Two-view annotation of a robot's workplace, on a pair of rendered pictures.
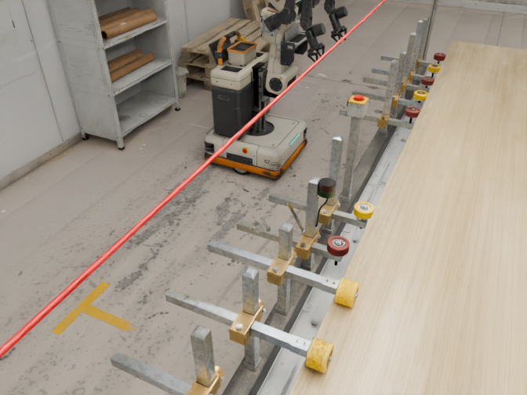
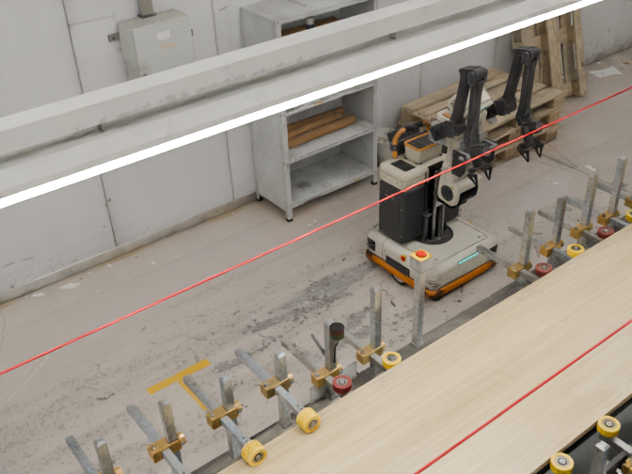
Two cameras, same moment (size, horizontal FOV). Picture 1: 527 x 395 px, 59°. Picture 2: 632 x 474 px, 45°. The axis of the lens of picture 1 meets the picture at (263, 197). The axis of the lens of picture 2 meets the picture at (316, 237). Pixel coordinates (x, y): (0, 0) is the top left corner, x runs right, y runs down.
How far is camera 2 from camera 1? 1.85 m
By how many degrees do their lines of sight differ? 23
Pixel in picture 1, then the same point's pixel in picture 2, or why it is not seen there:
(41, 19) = not seen: hidden behind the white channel
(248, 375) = (227, 460)
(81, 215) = (217, 286)
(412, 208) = (434, 372)
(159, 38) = (365, 100)
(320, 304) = not seen: hidden behind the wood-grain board
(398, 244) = (391, 399)
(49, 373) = (130, 423)
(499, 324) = not seen: outside the picture
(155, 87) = (355, 151)
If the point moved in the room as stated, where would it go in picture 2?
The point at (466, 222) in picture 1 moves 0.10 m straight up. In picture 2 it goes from (472, 400) to (474, 381)
